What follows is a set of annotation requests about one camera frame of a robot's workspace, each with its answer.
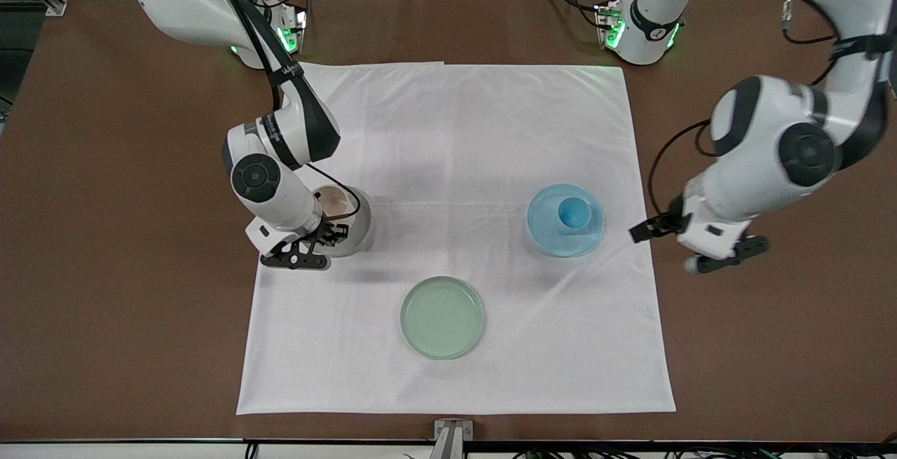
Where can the black table edge rail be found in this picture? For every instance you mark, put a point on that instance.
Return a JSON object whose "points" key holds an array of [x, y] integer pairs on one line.
{"points": [[210, 443]]}

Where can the aluminium table bracket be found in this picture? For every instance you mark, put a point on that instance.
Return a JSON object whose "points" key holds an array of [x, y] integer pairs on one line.
{"points": [[452, 438]]}

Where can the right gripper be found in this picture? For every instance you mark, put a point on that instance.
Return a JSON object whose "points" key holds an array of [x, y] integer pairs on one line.
{"points": [[329, 233]]}

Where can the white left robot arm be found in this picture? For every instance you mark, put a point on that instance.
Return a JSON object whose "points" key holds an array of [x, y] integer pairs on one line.
{"points": [[771, 129]]}

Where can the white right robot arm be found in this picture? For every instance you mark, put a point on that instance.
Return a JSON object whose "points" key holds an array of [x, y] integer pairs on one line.
{"points": [[280, 193]]}

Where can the green plate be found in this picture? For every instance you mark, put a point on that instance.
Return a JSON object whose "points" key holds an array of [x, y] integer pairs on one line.
{"points": [[443, 317]]}

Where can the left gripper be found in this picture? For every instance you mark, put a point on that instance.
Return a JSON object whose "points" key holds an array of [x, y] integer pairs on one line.
{"points": [[664, 223]]}

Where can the white cloth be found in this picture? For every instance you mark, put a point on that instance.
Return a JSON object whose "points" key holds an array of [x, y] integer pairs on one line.
{"points": [[455, 129]]}

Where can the blue cup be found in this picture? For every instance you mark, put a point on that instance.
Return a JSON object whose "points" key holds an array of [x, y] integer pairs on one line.
{"points": [[574, 212]]}

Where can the white ceramic cup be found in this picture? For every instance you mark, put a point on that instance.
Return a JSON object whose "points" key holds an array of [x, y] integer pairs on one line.
{"points": [[359, 233]]}

